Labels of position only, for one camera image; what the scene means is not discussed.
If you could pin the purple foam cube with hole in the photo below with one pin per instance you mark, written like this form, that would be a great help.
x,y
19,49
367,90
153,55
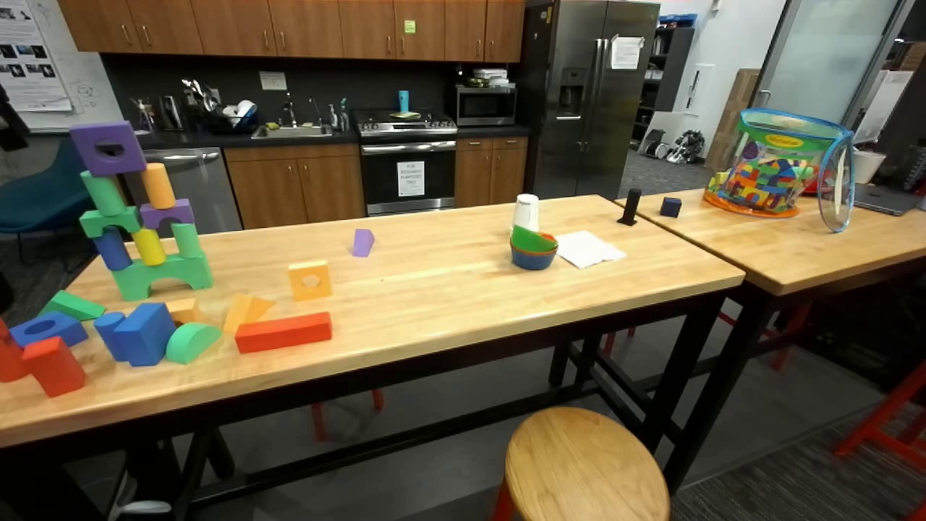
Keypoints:
x,y
91,159

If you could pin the purple foam triangle block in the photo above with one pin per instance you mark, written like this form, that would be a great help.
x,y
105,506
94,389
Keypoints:
x,y
361,244

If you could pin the long red-orange foam block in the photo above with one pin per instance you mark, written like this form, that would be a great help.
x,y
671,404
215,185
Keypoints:
x,y
282,334

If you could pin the yellow foam triangle block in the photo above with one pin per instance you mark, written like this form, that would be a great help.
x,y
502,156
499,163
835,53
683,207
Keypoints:
x,y
243,312

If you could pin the green half cylinder block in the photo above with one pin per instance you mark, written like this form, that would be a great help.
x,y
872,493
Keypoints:
x,y
191,343

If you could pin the orange rectangular foam block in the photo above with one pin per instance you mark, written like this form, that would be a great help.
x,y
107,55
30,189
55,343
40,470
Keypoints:
x,y
183,307

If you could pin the purple foam arch block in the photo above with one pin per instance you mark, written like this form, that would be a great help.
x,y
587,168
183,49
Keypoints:
x,y
165,214

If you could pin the clear bag of colourful blocks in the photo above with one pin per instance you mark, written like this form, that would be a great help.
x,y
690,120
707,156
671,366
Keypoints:
x,y
769,173

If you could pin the green foam arch block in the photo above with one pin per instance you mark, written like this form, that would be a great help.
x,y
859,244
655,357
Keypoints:
x,y
140,281

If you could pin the blue rectangular foam block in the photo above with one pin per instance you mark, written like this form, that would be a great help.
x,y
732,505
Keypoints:
x,y
144,336

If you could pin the short green foam block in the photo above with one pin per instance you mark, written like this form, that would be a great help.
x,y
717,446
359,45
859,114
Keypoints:
x,y
107,223

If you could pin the long green foam block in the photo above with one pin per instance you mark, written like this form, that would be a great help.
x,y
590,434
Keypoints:
x,y
72,304

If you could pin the blue square block with hole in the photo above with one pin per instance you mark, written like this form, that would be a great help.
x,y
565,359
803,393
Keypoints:
x,y
72,334

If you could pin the short red foam block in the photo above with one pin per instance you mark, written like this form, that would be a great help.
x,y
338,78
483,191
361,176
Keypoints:
x,y
55,369

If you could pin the tall red foam block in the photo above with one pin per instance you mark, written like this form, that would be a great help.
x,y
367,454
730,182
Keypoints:
x,y
8,362

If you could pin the blue bowl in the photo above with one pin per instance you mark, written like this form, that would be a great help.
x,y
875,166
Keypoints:
x,y
532,262

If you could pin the green bowl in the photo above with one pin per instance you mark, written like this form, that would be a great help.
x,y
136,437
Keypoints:
x,y
529,240

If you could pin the white cup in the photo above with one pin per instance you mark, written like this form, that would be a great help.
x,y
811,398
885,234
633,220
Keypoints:
x,y
525,210

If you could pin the narrow brown wooden base cabinet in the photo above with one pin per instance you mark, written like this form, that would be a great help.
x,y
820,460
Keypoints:
x,y
490,168

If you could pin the white paper on oven door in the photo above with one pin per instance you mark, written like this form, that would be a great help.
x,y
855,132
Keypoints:
x,y
409,176

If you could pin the stainless steel stove oven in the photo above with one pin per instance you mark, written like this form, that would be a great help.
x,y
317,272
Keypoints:
x,y
376,182

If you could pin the white paper sheet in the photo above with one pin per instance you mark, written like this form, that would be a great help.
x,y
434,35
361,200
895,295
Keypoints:
x,y
587,249

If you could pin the black microwave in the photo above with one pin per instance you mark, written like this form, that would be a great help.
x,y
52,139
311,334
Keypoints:
x,y
483,105

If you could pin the yellow foam cube with hole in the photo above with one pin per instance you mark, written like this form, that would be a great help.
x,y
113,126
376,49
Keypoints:
x,y
299,289

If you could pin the teal cup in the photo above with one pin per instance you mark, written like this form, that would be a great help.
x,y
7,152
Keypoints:
x,y
402,100

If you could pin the black cylindrical object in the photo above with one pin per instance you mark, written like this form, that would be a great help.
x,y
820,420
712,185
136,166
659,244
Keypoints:
x,y
629,207

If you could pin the stainless steel fridge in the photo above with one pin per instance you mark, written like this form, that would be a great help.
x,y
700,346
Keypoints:
x,y
578,126

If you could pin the white plastic container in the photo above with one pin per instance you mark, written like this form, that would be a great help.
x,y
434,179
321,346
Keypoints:
x,y
492,78

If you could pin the brown wooden base cabinets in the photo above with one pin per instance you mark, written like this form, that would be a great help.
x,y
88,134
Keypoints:
x,y
291,182

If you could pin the dark blue small cube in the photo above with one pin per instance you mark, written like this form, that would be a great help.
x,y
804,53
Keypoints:
x,y
670,207

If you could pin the steel kitchen sink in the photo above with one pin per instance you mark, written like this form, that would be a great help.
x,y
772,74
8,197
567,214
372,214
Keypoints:
x,y
292,132

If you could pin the wooden stool with red legs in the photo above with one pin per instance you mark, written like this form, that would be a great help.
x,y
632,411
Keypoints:
x,y
578,463
317,420
885,424

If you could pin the steel sink faucet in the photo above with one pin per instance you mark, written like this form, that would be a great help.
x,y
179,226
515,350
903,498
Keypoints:
x,y
291,110

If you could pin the green sticky note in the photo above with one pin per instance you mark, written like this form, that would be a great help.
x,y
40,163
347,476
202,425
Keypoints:
x,y
409,27

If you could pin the white paper on fridge door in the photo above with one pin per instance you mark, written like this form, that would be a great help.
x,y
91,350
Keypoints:
x,y
625,53

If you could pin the dish rack with dishes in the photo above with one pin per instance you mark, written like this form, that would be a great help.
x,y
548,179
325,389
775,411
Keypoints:
x,y
220,110

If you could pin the brown wooden board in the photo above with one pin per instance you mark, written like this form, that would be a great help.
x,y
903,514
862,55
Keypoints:
x,y
732,120

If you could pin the orange foam cylinder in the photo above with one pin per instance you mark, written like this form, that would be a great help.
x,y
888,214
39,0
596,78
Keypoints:
x,y
160,185

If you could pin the yellow foam cylinder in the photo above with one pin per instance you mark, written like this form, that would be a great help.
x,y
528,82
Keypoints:
x,y
149,247

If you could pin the green foam cylinder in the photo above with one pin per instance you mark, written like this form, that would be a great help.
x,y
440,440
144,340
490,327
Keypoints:
x,y
101,191

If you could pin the frosted glass door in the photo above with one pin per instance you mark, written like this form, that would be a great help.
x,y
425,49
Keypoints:
x,y
827,59

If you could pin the grey laptop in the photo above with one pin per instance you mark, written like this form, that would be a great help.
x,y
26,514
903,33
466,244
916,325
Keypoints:
x,y
885,200

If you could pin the blue chair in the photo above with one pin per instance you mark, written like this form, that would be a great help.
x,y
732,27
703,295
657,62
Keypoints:
x,y
39,204

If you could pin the white wall outlet plate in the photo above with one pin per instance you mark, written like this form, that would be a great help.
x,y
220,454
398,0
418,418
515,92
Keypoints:
x,y
273,82

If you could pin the brown wooden wall cabinets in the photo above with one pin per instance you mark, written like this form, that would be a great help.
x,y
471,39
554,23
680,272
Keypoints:
x,y
291,23

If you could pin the white wall poster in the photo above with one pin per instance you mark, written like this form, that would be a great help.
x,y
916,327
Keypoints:
x,y
30,59

